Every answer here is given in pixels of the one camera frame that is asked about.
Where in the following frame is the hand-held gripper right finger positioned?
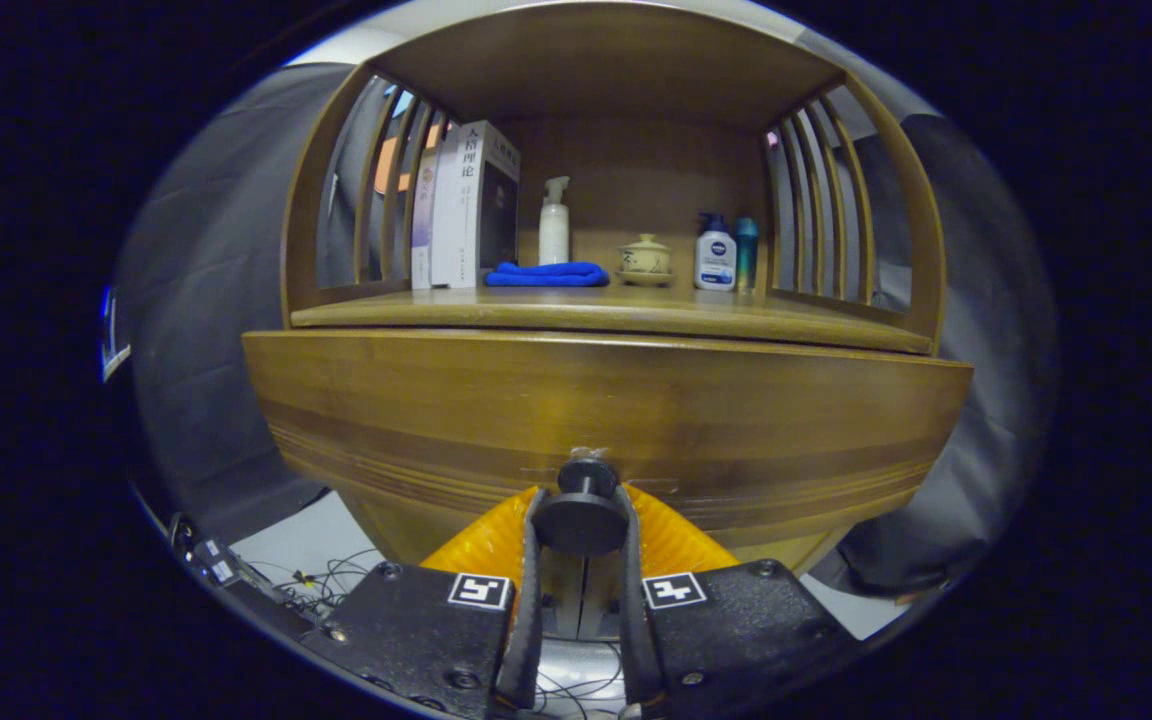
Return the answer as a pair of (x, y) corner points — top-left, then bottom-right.
(616, 483), (862, 713)

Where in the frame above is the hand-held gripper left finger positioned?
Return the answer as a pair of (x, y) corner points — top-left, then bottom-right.
(301, 485), (549, 720)

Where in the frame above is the wooden drawer with black knob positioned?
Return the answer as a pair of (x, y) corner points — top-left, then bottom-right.
(241, 328), (975, 576)

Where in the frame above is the wooden countertop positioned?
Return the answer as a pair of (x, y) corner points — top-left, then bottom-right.
(288, 285), (937, 356)

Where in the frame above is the wooden cabinet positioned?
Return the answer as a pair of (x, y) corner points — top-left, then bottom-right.
(279, 0), (949, 641)

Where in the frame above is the black controller box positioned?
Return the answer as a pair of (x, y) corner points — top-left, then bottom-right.
(181, 530), (287, 611)

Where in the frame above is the blue folded cloth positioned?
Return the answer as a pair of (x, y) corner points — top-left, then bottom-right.
(484, 261), (611, 289)

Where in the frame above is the beige lidded teacup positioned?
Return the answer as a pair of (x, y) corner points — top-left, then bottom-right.
(617, 233), (675, 288)

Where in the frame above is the white lotion bottle blue cap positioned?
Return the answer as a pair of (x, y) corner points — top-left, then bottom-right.
(693, 212), (738, 293)

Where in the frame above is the white pump bottle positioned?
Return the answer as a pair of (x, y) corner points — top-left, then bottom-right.
(538, 176), (572, 267)

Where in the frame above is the slim teal bottle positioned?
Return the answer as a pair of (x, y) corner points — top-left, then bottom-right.
(734, 217), (760, 293)

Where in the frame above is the thin lilac book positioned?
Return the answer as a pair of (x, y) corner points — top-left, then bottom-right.
(410, 140), (442, 291)

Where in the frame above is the thick white book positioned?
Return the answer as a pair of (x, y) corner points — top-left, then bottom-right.
(431, 120), (522, 291)

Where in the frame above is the black cable tangle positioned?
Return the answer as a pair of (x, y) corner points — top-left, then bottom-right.
(266, 548), (387, 616)

